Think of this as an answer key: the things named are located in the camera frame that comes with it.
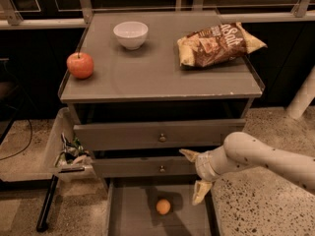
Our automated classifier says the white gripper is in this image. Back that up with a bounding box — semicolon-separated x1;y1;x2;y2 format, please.
179;148;218;206

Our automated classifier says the small orange fruit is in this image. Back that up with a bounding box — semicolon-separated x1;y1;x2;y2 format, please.
156;199;171;215

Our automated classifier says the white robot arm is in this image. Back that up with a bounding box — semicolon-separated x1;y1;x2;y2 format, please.
179;132;315;206

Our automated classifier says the grey top drawer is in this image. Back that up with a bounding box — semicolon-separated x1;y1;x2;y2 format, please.
74;119;245;150

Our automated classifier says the grey open bottom drawer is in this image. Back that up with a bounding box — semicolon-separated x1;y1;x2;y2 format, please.
105;176;222;236

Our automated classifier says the grey drawer cabinet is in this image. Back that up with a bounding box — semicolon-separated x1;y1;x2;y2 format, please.
58;11;266;184

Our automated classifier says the grey middle drawer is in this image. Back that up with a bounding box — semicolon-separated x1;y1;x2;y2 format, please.
93;156;196;178

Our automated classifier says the brown chip bag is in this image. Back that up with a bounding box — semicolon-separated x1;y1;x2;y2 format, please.
177;22;267;68

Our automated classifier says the clear plastic trash bin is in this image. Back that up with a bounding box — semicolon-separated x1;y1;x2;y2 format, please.
43;107;95;182

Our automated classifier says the white ceramic bowl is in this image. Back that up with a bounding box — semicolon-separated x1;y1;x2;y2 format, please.
113;22;149;50

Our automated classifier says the red apple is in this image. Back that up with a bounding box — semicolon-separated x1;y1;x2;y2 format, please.
66;52;94;79

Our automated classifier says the black metal leg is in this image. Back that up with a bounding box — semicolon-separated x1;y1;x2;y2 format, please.
36;175;58;232

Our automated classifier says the black cable on floor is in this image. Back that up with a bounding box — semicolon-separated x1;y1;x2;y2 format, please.
0;118;33;161

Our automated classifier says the metal railing frame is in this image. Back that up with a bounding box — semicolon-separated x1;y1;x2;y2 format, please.
0;0;315;26

